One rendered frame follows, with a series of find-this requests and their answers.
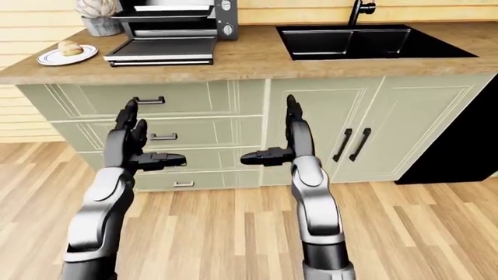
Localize bread roll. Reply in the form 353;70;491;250
58;40;84;57

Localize grey plant pot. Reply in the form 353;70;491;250
80;14;125;37

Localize silver toaster oven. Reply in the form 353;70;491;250
109;0;240;42

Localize white plate with blue rim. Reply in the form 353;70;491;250
37;44;99;67

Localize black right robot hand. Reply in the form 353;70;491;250
240;93;316;168

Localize black faucet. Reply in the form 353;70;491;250
347;0;377;27

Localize wooden countertop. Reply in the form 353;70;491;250
0;22;498;86

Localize black cabinet door handle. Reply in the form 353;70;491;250
348;127;372;163
332;128;353;163

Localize toaster oven door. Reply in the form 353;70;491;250
103;35;218;68

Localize green kitchen cabinet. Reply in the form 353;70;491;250
15;72;497;192

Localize pale artichoke plant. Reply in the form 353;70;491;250
75;0;125;19

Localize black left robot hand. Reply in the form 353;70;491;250
102;98;188;173

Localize black kitchen sink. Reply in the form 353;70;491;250
275;23;479;61

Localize toaster oven tray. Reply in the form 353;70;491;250
110;9;216;23

